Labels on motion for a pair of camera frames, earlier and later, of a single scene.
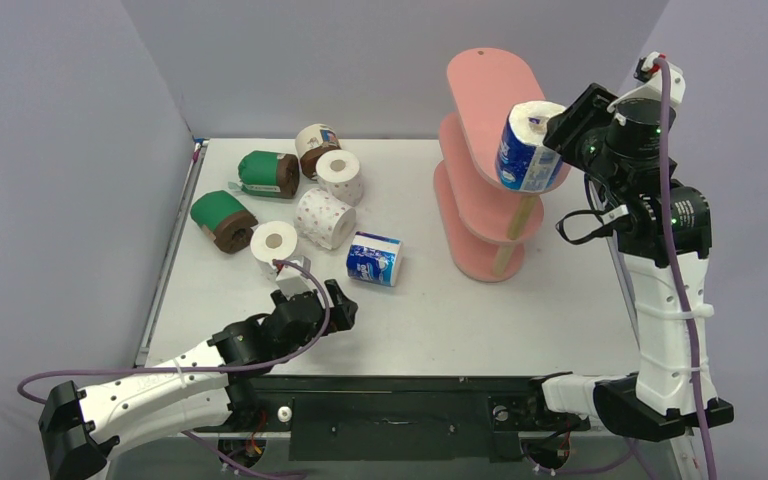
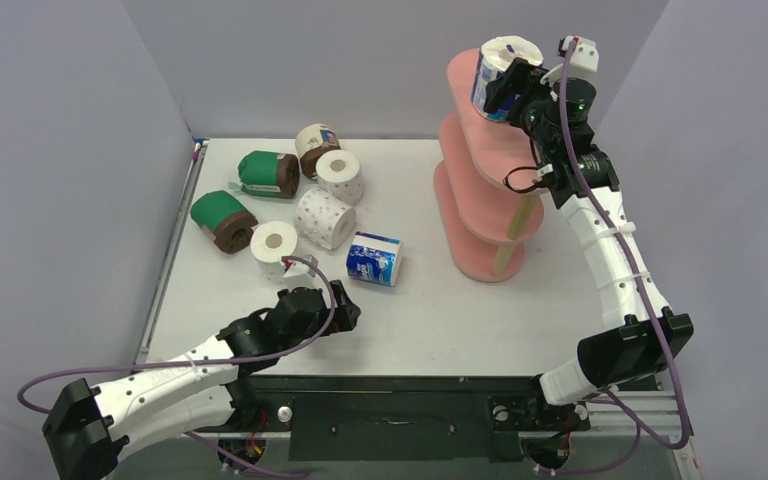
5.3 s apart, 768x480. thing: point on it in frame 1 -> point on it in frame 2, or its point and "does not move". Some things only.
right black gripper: (576, 118) -> (516, 93)
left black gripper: (342, 310) does not move
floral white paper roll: (325, 220) does not move
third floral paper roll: (272, 240) does not move
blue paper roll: (523, 160) -> (495, 56)
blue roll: (374, 259) does not move
